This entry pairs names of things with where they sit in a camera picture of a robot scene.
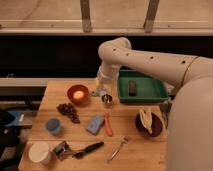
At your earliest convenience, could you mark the yellow corn cob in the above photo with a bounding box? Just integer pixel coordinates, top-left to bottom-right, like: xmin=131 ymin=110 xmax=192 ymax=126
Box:
xmin=139 ymin=108 xmax=152 ymax=133

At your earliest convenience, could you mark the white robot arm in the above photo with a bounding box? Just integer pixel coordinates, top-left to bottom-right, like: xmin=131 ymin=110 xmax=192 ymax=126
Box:
xmin=97 ymin=37 xmax=213 ymax=171

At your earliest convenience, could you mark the small blue cup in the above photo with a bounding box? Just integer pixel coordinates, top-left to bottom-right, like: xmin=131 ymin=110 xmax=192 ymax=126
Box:
xmin=45 ymin=118 xmax=61 ymax=136

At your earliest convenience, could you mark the dark red grape bunch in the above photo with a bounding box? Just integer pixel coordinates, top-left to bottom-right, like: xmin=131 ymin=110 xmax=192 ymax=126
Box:
xmin=57 ymin=103 xmax=80 ymax=124

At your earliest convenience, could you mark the white paper cup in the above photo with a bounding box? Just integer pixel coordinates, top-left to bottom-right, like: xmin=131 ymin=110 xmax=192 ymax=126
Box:
xmin=29 ymin=142 xmax=51 ymax=165

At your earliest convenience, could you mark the dark brown block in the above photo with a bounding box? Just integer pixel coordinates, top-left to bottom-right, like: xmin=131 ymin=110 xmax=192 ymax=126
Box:
xmin=128 ymin=80 xmax=137 ymax=96

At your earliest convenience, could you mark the small metal cup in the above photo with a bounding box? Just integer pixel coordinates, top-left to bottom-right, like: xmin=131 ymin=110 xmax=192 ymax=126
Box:
xmin=101 ymin=94 xmax=112 ymax=105

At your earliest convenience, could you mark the silver fork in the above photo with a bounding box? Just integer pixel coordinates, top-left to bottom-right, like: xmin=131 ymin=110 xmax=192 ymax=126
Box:
xmin=107 ymin=136 xmax=129 ymax=163

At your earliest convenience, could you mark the green plastic tray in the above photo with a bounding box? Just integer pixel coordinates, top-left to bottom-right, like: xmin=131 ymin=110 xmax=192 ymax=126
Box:
xmin=117 ymin=70 xmax=169 ymax=103

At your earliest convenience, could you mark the pale round fruit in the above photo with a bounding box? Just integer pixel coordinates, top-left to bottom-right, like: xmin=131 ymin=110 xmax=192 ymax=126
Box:
xmin=73 ymin=91 xmax=84 ymax=100

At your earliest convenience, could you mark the black-handled kitchen tool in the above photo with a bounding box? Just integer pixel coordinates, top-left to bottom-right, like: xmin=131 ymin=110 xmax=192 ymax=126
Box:
xmin=53 ymin=141 xmax=104 ymax=161

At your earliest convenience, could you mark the blue sponge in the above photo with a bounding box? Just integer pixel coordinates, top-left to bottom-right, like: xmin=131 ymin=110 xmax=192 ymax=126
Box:
xmin=86 ymin=116 xmax=104 ymax=135

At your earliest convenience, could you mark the orange-red bowl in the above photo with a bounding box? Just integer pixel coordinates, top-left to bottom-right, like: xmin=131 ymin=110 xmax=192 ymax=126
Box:
xmin=67 ymin=84 xmax=89 ymax=105

